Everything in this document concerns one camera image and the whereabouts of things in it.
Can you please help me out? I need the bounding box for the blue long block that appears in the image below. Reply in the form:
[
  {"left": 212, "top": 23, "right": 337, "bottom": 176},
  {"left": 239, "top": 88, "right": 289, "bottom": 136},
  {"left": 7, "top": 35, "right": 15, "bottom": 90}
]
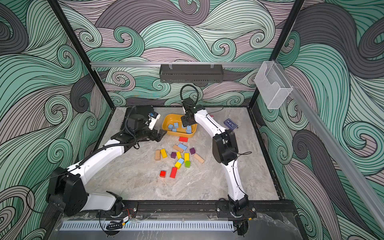
[
  {"left": 186, "top": 126, "right": 192, "bottom": 134},
  {"left": 178, "top": 143, "right": 188, "bottom": 151}
]

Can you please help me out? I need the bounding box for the blue long block top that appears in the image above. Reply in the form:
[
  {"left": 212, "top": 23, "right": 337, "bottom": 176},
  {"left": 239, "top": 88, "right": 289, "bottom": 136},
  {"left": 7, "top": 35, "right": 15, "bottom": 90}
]
[{"left": 178, "top": 143, "right": 188, "bottom": 151}]

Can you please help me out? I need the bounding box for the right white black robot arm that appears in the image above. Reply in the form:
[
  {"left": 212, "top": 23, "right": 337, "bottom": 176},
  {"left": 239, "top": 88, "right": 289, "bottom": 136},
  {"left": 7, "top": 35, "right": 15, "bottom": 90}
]
[{"left": 181, "top": 98, "right": 249, "bottom": 217}]

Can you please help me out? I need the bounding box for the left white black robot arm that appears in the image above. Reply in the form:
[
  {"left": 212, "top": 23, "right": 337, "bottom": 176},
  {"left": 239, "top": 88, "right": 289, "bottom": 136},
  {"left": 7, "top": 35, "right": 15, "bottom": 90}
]
[{"left": 46, "top": 112, "right": 167, "bottom": 218}]

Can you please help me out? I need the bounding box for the yellow plastic basket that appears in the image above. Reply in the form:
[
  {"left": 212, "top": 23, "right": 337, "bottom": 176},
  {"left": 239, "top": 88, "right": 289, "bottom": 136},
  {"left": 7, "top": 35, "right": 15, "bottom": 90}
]
[{"left": 162, "top": 114, "right": 198, "bottom": 138}]

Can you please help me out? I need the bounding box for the black hard case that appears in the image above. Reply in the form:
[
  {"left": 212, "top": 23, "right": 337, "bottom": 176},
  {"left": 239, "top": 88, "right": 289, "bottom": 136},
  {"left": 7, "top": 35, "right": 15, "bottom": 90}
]
[{"left": 121, "top": 106, "right": 154, "bottom": 133}]

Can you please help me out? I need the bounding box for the yellow block left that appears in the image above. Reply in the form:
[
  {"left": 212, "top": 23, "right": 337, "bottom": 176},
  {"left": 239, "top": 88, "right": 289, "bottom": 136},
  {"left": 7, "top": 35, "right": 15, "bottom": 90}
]
[{"left": 161, "top": 149, "right": 168, "bottom": 159}]

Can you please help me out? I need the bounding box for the natural wood block top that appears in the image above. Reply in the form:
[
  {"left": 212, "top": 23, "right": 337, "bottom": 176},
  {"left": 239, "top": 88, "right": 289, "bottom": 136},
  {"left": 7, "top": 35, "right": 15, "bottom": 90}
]
[{"left": 173, "top": 145, "right": 184, "bottom": 153}]

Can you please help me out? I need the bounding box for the red flat block top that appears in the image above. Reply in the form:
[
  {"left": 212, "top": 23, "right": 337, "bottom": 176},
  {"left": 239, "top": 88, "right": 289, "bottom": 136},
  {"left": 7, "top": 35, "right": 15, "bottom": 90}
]
[{"left": 179, "top": 137, "right": 189, "bottom": 143}]

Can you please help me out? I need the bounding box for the natural wood block left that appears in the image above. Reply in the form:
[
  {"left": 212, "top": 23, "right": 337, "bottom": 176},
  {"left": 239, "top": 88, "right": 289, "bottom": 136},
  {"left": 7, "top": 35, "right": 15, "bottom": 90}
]
[{"left": 155, "top": 150, "right": 162, "bottom": 161}]

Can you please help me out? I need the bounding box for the yellow long block centre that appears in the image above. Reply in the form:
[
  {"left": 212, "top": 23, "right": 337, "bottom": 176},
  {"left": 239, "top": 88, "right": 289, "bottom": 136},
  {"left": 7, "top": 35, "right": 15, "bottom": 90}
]
[{"left": 184, "top": 153, "right": 190, "bottom": 162}]

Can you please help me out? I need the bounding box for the natural wood long block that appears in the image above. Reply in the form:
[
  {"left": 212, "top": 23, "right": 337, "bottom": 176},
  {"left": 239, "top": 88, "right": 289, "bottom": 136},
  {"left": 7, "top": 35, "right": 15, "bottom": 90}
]
[{"left": 193, "top": 154, "right": 205, "bottom": 164}]

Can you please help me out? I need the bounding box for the dark blue small card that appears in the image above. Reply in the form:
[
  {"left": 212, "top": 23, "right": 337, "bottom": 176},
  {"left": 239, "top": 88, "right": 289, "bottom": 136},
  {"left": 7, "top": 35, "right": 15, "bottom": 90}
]
[{"left": 224, "top": 119, "right": 239, "bottom": 130}]

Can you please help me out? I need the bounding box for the red long block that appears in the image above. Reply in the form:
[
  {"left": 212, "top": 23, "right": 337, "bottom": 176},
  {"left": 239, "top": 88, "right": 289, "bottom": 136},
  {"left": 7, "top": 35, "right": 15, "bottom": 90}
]
[{"left": 170, "top": 167, "right": 178, "bottom": 179}]

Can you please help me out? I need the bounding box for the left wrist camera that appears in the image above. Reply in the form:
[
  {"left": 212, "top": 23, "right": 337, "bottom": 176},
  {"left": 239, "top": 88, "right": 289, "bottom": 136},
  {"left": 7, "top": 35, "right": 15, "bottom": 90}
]
[{"left": 146, "top": 112, "right": 161, "bottom": 130}]

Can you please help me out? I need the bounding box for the black wall shelf tray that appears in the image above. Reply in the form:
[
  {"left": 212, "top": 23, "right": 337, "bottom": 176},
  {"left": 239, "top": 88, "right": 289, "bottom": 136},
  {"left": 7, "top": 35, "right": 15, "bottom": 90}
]
[{"left": 159, "top": 64, "right": 224, "bottom": 84}]

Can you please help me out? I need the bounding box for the clear acrylic wall holder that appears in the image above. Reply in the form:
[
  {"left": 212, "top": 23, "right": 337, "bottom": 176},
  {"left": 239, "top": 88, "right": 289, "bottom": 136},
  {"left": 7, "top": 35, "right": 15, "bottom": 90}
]
[{"left": 255, "top": 61, "right": 293, "bottom": 110}]

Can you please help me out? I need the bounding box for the white slotted cable duct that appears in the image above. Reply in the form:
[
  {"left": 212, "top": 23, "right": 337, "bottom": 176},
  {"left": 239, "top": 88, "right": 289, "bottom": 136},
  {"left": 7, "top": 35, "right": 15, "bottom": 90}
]
[{"left": 60, "top": 221, "right": 234, "bottom": 232}]

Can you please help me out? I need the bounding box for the black front rail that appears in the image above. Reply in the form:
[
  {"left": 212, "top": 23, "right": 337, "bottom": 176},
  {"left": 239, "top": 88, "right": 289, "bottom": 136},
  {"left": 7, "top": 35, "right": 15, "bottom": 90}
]
[{"left": 56, "top": 199, "right": 301, "bottom": 219}]

